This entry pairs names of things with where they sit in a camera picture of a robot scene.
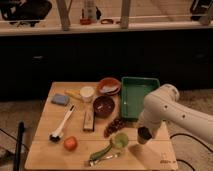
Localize white bottle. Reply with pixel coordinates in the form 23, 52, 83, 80
83, 0, 101, 23

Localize black pole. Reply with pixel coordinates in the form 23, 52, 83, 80
13, 122, 25, 171

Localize black office chair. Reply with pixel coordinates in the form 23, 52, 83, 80
0, 0, 52, 27

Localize wooden block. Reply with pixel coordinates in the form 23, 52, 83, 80
83, 108, 94, 131

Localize dark metal cup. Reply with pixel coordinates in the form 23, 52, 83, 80
137, 127, 152, 144

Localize green pepper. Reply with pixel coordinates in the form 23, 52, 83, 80
89, 141, 113, 161

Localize dark red grapes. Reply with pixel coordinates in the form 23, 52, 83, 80
104, 118, 125, 138

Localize black cable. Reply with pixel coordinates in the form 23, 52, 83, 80
169, 132, 213, 171

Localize green plastic tray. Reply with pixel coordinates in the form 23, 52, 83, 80
121, 77, 160, 122

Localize green plastic cup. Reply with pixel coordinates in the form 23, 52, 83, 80
113, 133, 129, 149

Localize orange bowl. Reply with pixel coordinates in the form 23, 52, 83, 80
97, 77, 121, 95

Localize blue sponge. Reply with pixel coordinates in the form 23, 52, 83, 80
51, 94, 69, 106

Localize white dish brush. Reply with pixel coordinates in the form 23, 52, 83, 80
49, 105, 75, 142

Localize orange tomato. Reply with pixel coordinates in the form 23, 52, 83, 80
63, 136, 78, 151

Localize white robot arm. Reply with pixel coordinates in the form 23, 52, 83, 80
137, 84, 213, 144

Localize white cup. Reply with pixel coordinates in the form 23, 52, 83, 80
80, 86, 95, 102

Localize dark red bowl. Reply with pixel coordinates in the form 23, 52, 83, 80
93, 96, 115, 118

